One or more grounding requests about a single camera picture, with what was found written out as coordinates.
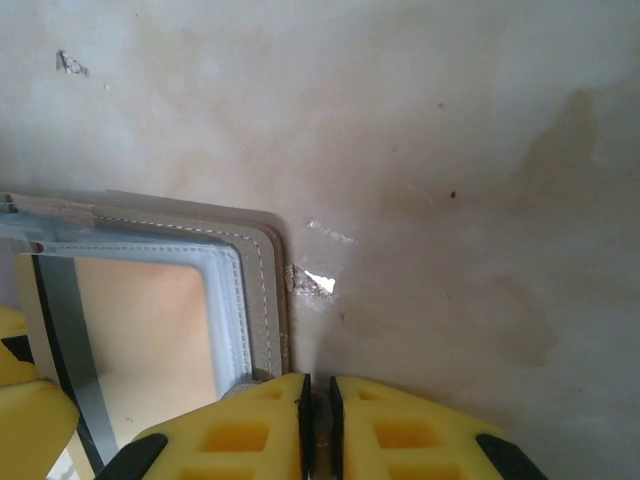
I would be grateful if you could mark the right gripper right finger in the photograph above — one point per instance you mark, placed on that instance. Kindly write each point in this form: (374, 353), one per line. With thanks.
(415, 435)

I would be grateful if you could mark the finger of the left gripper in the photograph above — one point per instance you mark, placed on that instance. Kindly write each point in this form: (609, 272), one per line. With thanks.
(15, 320)
(35, 430)

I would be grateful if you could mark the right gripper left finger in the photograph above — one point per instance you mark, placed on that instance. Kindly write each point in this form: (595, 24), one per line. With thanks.
(240, 435)

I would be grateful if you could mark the grey leather card holder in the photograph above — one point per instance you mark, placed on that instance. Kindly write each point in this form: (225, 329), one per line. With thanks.
(260, 310)

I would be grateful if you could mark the gold card with black stripe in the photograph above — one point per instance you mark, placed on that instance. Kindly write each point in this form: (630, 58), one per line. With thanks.
(150, 325)

